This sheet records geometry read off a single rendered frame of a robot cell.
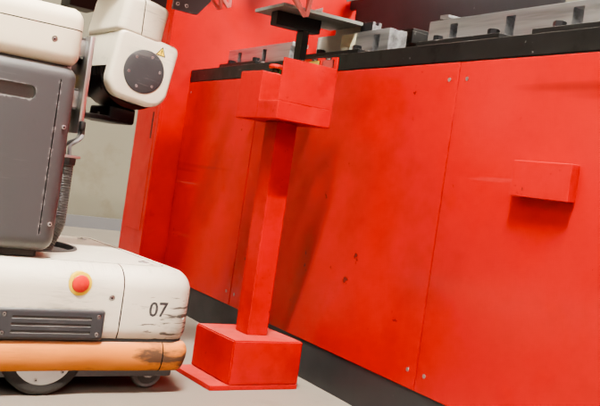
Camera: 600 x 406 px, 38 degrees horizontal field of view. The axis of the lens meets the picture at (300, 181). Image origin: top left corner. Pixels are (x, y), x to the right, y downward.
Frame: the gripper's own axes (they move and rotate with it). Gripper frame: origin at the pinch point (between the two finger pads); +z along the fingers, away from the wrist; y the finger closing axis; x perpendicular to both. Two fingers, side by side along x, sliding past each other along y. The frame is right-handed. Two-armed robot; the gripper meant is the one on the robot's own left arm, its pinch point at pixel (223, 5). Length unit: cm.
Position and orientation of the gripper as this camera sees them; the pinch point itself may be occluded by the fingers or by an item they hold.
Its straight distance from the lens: 261.9
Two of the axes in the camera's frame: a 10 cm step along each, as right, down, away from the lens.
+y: -5.6, -0.8, 8.2
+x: -7.9, 3.4, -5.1
